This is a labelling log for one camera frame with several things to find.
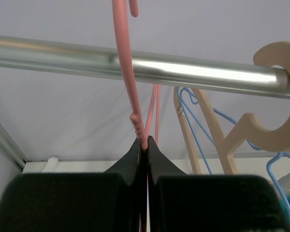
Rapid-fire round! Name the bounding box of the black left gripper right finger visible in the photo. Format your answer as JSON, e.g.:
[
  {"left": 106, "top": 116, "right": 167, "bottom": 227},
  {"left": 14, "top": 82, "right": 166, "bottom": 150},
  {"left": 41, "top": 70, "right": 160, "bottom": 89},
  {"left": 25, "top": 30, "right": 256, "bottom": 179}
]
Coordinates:
[{"left": 147, "top": 137, "right": 290, "bottom": 232}]

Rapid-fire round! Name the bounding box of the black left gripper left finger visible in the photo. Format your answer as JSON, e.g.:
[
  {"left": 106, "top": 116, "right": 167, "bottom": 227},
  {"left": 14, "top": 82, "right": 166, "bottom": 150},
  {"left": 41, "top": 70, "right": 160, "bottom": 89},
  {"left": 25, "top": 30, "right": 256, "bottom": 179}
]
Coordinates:
[{"left": 0, "top": 141, "right": 143, "bottom": 232}]

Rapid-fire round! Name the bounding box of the beige wooden hanger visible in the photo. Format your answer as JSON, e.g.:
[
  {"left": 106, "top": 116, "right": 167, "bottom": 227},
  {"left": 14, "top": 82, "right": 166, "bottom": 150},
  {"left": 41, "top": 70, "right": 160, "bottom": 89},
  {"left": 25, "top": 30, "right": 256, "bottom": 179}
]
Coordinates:
[{"left": 173, "top": 41, "right": 290, "bottom": 176}]

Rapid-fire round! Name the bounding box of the pink wire hanger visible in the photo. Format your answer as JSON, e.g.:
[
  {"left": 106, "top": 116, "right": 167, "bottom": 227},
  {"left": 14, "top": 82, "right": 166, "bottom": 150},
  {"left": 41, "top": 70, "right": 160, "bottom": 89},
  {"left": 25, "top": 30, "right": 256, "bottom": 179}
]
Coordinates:
[{"left": 112, "top": 0, "right": 160, "bottom": 151}]

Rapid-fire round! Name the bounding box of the metal clothes rack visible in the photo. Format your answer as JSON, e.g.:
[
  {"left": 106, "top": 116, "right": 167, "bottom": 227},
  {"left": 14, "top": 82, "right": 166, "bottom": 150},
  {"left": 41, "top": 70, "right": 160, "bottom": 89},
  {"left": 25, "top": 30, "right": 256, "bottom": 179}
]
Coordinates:
[{"left": 0, "top": 36, "right": 290, "bottom": 174}]

